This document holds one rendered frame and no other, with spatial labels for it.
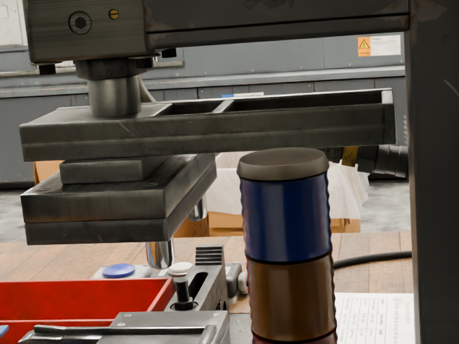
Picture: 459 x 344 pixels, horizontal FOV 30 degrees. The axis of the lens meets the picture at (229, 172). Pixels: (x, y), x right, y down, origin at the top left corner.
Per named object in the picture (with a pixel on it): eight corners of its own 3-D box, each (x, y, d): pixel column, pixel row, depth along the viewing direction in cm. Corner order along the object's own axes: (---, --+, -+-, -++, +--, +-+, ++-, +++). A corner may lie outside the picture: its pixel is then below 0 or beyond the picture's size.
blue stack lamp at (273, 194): (251, 235, 39) (244, 163, 38) (335, 232, 38) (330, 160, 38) (238, 262, 35) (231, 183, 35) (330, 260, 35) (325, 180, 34)
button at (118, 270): (109, 277, 108) (107, 262, 107) (140, 276, 107) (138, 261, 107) (99, 288, 104) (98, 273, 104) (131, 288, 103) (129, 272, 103)
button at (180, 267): (173, 277, 106) (172, 261, 105) (196, 276, 105) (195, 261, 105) (168, 285, 103) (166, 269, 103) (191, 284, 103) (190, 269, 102)
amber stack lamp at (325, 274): (256, 307, 40) (251, 238, 39) (339, 306, 39) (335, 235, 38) (244, 341, 36) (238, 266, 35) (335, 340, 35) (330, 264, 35)
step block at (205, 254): (204, 320, 96) (197, 244, 94) (229, 320, 96) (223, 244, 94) (192, 344, 90) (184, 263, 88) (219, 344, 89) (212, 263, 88)
